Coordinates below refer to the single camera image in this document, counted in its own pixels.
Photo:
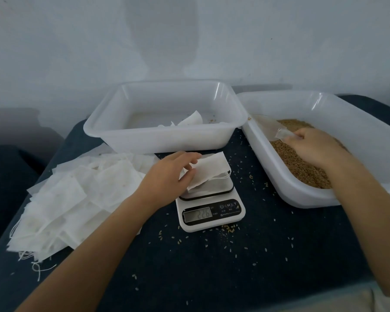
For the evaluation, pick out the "person's left hand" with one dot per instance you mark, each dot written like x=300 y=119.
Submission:
x=164 y=178

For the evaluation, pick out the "person's right hand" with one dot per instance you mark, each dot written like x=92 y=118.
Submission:
x=318 y=147

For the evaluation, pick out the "brown grain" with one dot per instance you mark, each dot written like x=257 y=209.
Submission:
x=299 y=169

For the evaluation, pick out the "white plastic tub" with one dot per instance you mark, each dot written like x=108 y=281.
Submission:
x=149 y=136

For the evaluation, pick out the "white mesh bag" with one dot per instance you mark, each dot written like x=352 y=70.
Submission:
x=211 y=169
x=167 y=123

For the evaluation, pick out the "clear plastic scoop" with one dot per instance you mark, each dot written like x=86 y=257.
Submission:
x=270 y=126

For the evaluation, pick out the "white tray of grain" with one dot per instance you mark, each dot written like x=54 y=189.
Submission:
x=279 y=191

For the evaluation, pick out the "pile of white bags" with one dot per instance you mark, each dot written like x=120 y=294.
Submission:
x=71 y=198

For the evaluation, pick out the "person's right forearm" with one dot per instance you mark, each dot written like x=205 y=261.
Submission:
x=374 y=217

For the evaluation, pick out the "person's left forearm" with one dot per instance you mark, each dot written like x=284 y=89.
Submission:
x=84 y=263

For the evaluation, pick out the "white digital kitchen scale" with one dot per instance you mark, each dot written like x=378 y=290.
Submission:
x=211 y=214

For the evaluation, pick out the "dark blue tablecloth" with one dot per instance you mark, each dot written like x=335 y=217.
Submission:
x=273 y=256
x=10 y=191

